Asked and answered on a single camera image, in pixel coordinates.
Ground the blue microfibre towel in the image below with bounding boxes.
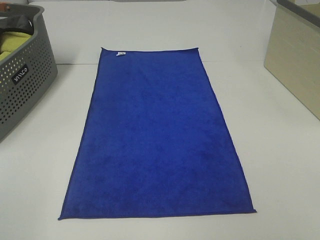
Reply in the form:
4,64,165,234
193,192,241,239
59,48,255,220

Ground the grey perforated plastic basket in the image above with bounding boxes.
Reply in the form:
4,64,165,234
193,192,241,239
0,3,58,139

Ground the beige storage box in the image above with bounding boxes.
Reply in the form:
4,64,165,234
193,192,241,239
264,0,320,118

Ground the yellow-green towel in basket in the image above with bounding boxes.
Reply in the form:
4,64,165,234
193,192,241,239
0,31,32,61

